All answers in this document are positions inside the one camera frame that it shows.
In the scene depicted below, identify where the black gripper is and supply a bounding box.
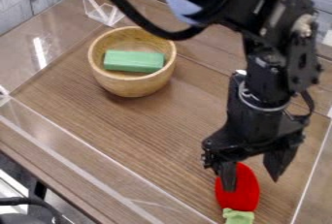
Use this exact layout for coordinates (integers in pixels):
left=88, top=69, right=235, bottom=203
left=200, top=73, right=311, bottom=192

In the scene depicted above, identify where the red plush strawberry toy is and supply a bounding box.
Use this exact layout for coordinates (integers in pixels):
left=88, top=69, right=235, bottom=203
left=214, top=161, right=262, bottom=224

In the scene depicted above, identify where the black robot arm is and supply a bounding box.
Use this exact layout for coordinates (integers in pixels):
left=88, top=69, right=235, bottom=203
left=165, top=0, right=322, bottom=191

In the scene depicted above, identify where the wooden bowl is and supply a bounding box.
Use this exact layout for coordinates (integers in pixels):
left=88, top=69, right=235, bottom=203
left=86, top=26, right=176, bottom=98

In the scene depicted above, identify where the green rectangular block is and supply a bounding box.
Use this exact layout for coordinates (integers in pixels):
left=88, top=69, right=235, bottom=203
left=103, top=49, right=164, bottom=73

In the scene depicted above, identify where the clear acrylic corner bracket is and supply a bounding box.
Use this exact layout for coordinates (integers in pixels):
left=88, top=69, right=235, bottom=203
left=81, top=0, right=124, bottom=27

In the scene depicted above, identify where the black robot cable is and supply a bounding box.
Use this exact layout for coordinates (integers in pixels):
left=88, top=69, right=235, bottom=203
left=88, top=0, right=243, bottom=42

